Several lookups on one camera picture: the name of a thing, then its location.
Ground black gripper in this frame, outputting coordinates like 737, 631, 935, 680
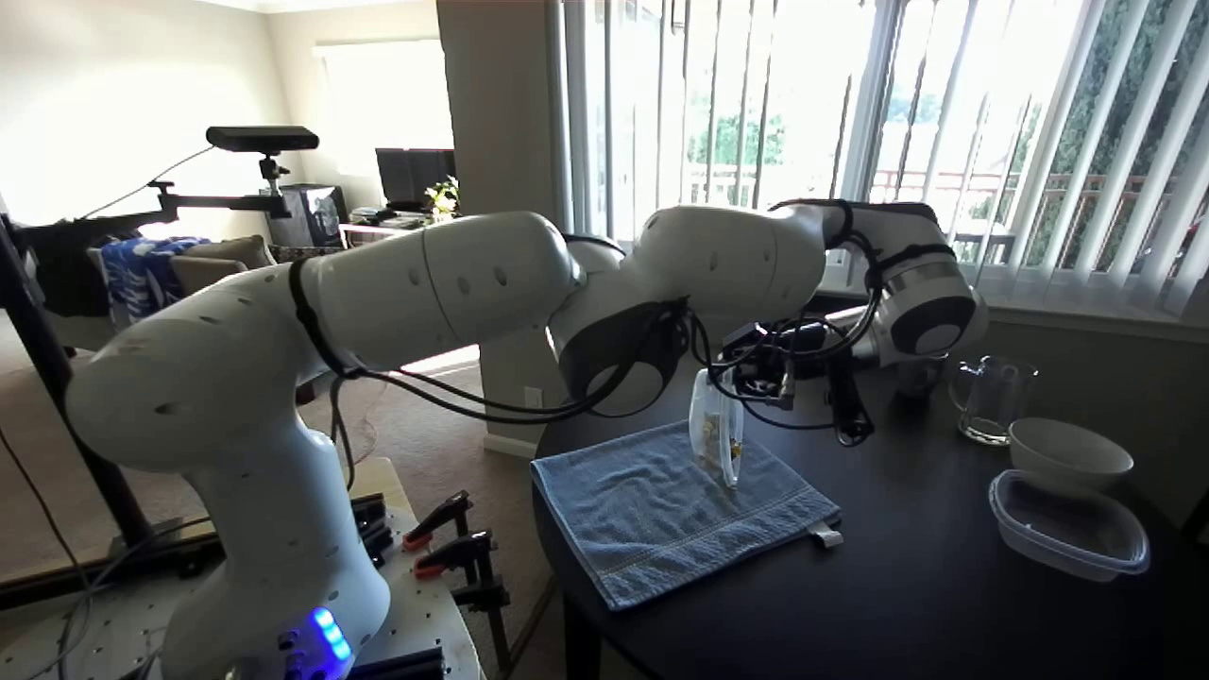
727, 321, 859, 403

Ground clear plastic candy bowl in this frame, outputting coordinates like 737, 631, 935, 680
686, 370, 746, 487

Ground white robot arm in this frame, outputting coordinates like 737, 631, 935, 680
64, 200, 976, 680

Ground light blue towel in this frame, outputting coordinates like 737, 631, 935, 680
532, 423, 841, 612

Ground white ceramic bowl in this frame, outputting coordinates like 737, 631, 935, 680
1008, 415, 1132, 499

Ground clear glass mug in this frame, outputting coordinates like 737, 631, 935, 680
948, 355, 1040, 448

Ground red black clamp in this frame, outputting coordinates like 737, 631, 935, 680
406, 490, 471, 551
411, 529, 515, 680

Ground white vertical window blinds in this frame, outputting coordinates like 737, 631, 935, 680
557, 0, 1209, 321

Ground black computer monitor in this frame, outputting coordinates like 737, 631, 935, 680
374, 148, 455, 211

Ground black tripod pole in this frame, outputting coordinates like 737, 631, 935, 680
0, 211, 229, 609

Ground black camera on stand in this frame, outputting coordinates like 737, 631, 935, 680
160, 123, 320, 216

